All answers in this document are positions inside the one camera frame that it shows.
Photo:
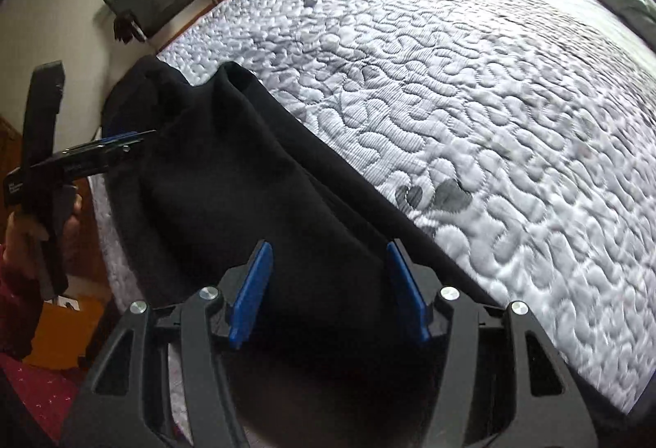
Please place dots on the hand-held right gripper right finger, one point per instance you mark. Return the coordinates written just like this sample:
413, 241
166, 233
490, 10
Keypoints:
410, 294

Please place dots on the grey quilted bedspread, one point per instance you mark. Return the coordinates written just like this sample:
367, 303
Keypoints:
461, 120

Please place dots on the black pants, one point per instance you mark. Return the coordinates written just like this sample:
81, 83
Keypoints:
246, 202

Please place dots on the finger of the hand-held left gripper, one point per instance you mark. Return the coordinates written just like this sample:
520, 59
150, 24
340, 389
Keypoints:
120, 138
87, 167

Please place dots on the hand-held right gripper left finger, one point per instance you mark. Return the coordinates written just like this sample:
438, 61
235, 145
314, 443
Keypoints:
251, 294

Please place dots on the person's left forearm red sleeve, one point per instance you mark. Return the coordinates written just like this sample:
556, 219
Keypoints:
15, 304

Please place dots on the person's left hand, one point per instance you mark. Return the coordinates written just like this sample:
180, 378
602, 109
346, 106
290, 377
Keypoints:
16, 228

